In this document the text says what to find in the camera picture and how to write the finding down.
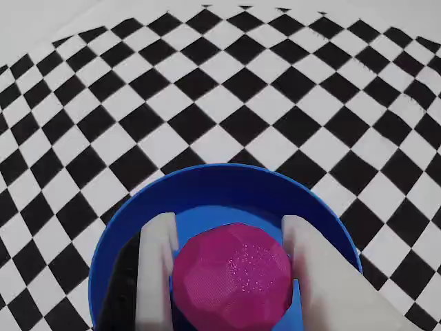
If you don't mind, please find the blue round box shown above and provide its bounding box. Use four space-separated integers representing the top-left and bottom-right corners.
88 162 365 331

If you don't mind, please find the black white checkered mat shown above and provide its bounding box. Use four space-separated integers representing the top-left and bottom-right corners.
0 0 441 331

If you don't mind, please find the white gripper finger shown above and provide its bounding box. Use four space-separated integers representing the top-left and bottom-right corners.
281 214 424 331

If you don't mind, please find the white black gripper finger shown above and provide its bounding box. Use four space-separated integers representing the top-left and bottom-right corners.
98 212 179 331

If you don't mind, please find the pink faceted ball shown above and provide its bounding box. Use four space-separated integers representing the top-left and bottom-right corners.
172 222 294 331

